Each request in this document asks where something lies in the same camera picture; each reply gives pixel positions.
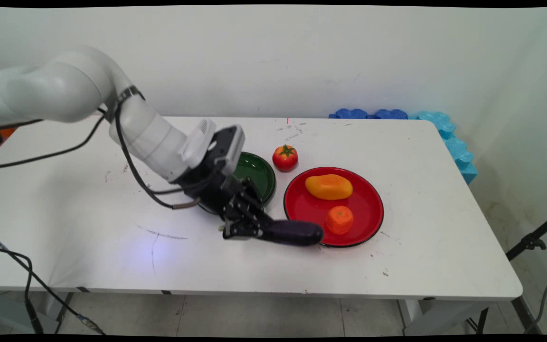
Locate black metal table leg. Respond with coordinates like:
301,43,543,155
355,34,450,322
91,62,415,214
466,296,543,335

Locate red plate with black rim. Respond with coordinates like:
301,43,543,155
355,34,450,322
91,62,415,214
283,166,385,248

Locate black floor cable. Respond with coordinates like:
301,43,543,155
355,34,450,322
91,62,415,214
0,228,106,336

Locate yellow toy mango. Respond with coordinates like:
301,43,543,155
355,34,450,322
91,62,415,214
305,174,354,201

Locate light blue foam mat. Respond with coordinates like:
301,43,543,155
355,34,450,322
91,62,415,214
415,111,478,185

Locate grey metal table leg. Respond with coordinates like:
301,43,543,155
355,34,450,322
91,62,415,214
54,292,75,335

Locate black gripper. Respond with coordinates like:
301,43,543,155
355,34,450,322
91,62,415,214
175,127,275,241

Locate dark blue foam mat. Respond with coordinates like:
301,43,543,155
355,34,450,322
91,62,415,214
329,108,369,119
372,109,408,120

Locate dark green plate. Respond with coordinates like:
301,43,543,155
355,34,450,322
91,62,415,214
198,152,277,215

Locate black cable with metal plug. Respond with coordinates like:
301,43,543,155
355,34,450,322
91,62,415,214
113,102,203,210

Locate purple toy eggplant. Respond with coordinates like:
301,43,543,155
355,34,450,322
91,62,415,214
218,219,324,247

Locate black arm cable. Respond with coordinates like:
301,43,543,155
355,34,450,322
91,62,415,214
0,107,109,170

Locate orange toy tangerine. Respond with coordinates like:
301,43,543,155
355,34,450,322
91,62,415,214
325,205,354,235

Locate red toy tomato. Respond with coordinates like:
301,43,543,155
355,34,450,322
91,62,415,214
273,144,299,172

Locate black tripod stand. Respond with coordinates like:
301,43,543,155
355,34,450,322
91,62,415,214
506,209,547,261

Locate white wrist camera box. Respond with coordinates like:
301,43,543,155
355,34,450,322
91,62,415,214
179,118,218,170

